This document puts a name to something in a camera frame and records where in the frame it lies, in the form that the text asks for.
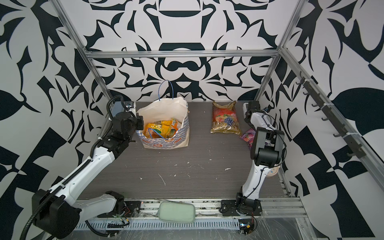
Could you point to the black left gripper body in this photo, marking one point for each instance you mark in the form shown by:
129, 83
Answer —
137, 126

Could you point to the purple candy packet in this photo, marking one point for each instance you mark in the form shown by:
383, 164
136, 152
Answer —
248, 137

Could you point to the red fruit candy bag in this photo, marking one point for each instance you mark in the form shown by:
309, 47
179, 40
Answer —
225, 119

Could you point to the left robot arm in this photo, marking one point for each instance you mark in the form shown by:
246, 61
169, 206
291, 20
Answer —
58, 211

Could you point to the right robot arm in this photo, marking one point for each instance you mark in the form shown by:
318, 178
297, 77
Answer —
267, 152

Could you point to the white digital thermometer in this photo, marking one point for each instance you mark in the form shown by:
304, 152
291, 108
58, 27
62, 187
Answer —
245, 109

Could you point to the yellow snack packet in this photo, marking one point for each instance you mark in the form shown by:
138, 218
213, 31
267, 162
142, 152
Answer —
157, 130

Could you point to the beige round clock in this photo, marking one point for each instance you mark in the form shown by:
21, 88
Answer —
272, 172

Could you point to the wall hook rail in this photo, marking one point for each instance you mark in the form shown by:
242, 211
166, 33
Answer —
333, 115

